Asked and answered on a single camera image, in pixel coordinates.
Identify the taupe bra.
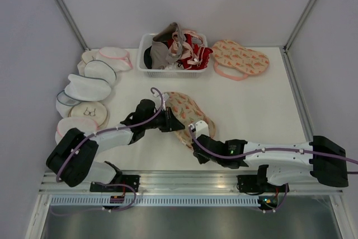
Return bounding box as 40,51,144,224
150,22,186,69

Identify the cream round laundry bag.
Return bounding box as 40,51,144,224
77,50,97,76

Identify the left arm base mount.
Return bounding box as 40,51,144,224
89,175,140,193

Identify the purple cable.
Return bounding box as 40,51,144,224
50,87,166,217
189,124,358,214

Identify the blue trimmed mesh bag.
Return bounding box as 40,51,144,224
55,90,81,118

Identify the right aluminium frame post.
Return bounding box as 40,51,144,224
282,0,318,54

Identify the front pink trimmed mesh bag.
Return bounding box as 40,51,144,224
55,117,98,144

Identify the left aluminium frame post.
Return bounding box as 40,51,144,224
54,0,89,51

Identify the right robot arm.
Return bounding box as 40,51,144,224
192,134,348,191

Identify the aluminium frame post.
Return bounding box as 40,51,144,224
282,0,318,54
54,0,89,51

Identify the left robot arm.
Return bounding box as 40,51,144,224
46,99,185,192

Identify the large white mesh bag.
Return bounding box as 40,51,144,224
64,74,111,102

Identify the pink bra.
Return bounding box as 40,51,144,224
168,29,211,70

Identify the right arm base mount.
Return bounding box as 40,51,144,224
237,175,290,195

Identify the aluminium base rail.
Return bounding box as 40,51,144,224
39,47,344,195

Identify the red bra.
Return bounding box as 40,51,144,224
178,34,213,71

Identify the floral mesh laundry bag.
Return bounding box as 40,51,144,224
164,92,216,149

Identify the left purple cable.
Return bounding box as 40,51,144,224
50,87,166,217

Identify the beige bag with bra print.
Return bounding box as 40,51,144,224
68,101,110,129

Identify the pink trimmed white mesh bag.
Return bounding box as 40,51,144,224
95,46,133,72

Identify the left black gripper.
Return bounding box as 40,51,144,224
143,106,185,132

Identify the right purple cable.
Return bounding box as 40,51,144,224
189,124,358,214

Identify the white plastic basket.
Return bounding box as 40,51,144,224
136,33,208,78

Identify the black bra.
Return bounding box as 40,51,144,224
143,46,153,69

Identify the white slotted cable duct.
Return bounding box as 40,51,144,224
50,195,260,207

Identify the grey trimmed white mesh bag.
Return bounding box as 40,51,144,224
84,60,117,86

